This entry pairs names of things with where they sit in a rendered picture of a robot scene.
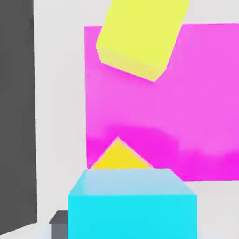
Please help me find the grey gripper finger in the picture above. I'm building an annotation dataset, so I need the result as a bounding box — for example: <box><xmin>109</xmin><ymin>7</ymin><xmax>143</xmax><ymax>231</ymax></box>
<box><xmin>49</xmin><ymin>210</ymin><xmax>69</xmax><ymax>239</ymax></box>

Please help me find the small cyan cube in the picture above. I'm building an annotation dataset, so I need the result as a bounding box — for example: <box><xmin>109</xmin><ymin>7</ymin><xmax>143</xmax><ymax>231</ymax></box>
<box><xmin>68</xmin><ymin>168</ymin><xmax>198</xmax><ymax>239</ymax></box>

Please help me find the small lime yellow cube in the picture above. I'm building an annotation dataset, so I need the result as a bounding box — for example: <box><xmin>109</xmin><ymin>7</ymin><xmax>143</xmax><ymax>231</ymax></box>
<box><xmin>95</xmin><ymin>0</ymin><xmax>190</xmax><ymax>83</ymax></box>

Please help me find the large magenta box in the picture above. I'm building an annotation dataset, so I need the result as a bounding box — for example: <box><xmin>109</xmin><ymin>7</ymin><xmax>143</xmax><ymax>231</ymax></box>
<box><xmin>84</xmin><ymin>23</ymin><xmax>239</xmax><ymax>182</ymax></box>

